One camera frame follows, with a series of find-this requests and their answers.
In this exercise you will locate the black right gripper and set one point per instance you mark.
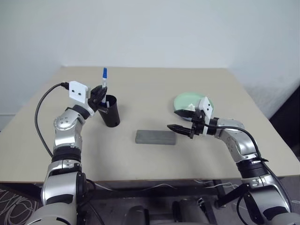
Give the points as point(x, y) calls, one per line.
point(197, 125)

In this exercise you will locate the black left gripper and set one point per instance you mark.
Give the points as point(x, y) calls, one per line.
point(93, 102)

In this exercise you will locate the blue and white pen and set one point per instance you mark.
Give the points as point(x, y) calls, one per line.
point(104, 80)

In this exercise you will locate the white paper ball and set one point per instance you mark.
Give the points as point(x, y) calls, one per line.
point(191, 107)

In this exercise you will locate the green plate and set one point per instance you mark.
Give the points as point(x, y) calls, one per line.
point(185, 99)

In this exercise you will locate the grey glasses case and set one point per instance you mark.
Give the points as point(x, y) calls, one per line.
point(154, 137)

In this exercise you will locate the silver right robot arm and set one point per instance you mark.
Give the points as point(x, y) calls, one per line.
point(243, 143)

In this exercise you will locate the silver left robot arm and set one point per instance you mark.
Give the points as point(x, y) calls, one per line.
point(65, 122)

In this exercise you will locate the black plastic cup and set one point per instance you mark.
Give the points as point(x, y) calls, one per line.
point(111, 117)

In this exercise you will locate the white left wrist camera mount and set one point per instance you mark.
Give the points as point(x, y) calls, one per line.
point(78, 91)

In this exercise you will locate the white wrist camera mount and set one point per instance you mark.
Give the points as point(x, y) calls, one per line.
point(78, 91)
point(206, 106)

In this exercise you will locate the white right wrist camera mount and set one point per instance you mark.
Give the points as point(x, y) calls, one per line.
point(206, 106)

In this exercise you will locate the black metal table frame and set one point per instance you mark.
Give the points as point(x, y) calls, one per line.
point(152, 193)

